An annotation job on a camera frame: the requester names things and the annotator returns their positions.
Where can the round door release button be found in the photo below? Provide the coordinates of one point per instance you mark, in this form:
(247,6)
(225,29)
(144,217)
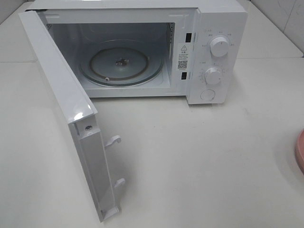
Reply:
(208,95)

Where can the glass microwave turntable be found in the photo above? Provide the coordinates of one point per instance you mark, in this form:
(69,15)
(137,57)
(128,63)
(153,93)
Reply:
(120,63)

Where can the white microwave oven body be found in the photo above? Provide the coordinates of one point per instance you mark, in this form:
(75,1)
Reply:
(75,25)

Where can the white microwave door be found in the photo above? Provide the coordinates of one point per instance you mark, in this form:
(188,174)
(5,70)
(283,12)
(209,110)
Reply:
(79,114)

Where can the upper white power knob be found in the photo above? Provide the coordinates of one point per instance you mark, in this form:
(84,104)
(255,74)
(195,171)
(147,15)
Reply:
(219,46)

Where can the pink plate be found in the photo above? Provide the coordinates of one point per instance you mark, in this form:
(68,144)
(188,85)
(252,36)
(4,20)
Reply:
(299,150)

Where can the warning label sticker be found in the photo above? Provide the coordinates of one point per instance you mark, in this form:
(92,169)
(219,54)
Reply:
(183,55)

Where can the white timer knob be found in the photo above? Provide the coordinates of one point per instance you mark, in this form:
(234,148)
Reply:
(213,76)

